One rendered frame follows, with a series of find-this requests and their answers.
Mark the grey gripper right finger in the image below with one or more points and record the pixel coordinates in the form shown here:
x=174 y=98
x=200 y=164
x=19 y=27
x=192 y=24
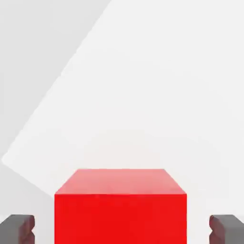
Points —
x=228 y=229

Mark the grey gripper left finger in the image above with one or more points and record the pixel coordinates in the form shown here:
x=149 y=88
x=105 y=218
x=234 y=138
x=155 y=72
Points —
x=15 y=229

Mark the small red cube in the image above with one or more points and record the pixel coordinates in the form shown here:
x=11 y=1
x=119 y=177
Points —
x=120 y=215

